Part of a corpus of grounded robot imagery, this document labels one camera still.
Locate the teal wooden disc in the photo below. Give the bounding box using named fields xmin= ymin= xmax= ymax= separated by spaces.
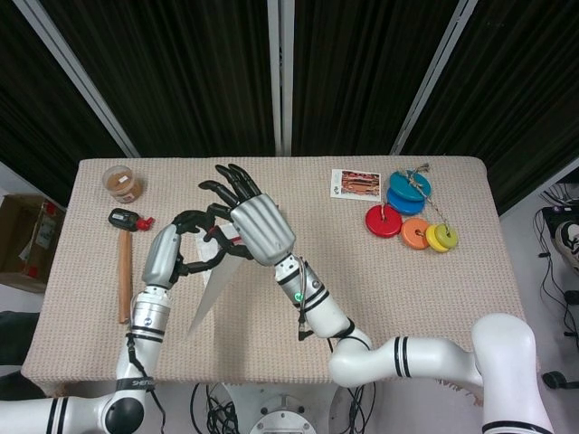
xmin=389 ymin=170 xmax=434 ymax=199

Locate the beige waffle tablecloth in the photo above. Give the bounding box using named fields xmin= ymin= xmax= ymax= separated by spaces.
xmin=20 ymin=156 xmax=539 ymax=394

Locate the white metal frame post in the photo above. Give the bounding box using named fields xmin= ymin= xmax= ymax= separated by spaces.
xmin=391 ymin=0 xmax=480 ymax=157
xmin=13 ymin=0 xmax=141 ymax=159
xmin=266 ymin=0 xmax=295 ymax=157

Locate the lime green wooden disc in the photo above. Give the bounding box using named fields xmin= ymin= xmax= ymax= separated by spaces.
xmin=434 ymin=224 xmax=459 ymax=250

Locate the printed postcard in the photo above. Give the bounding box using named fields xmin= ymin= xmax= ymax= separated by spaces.
xmin=330 ymin=169 xmax=384 ymax=200

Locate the twine string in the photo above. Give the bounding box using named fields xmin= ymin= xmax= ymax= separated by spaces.
xmin=397 ymin=163 xmax=453 ymax=236

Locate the clear plastic rubber band jar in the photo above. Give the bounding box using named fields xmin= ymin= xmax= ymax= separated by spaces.
xmin=101 ymin=165 xmax=148 ymax=204

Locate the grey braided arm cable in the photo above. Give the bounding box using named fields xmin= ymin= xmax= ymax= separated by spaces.
xmin=294 ymin=256 xmax=314 ymax=344

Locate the clear mesh zipper pouch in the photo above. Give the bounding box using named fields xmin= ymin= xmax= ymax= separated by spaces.
xmin=186 ymin=223 xmax=248 ymax=340

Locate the black white sneaker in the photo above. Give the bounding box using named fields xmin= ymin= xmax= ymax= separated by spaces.
xmin=555 ymin=220 xmax=579 ymax=275

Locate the black pleated curtain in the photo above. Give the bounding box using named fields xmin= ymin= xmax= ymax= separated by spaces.
xmin=40 ymin=0 xmax=277 ymax=159
xmin=0 ymin=0 xmax=128 ymax=209
xmin=402 ymin=0 xmax=579 ymax=213
xmin=291 ymin=0 xmax=462 ymax=157

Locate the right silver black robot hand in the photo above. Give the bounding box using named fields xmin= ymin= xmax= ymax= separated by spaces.
xmin=197 ymin=163 xmax=298 ymax=268

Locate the orange wooden disc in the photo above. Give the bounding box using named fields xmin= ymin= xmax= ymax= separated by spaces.
xmin=401 ymin=218 xmax=431 ymax=250

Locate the round grey robot base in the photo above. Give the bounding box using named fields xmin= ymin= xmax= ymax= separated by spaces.
xmin=246 ymin=383 xmax=318 ymax=434

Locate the blue wooden disc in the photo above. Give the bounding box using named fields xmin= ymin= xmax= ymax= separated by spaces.
xmin=386 ymin=186 xmax=426 ymax=216

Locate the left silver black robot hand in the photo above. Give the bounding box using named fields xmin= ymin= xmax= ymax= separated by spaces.
xmin=141 ymin=205 xmax=232 ymax=290

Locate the yellow wooden disc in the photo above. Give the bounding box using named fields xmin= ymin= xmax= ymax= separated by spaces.
xmin=424 ymin=224 xmax=451 ymax=253

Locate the wooden handle black mallet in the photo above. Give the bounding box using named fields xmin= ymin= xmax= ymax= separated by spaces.
xmin=107 ymin=207 xmax=139 ymax=325

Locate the red wooden disc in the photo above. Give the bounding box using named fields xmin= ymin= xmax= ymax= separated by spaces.
xmin=365 ymin=203 xmax=403 ymax=239

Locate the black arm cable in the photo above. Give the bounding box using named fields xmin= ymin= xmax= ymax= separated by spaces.
xmin=125 ymin=333 xmax=166 ymax=412

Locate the brown cardboard box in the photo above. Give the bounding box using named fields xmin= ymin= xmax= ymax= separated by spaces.
xmin=0 ymin=193 xmax=67 ymax=284

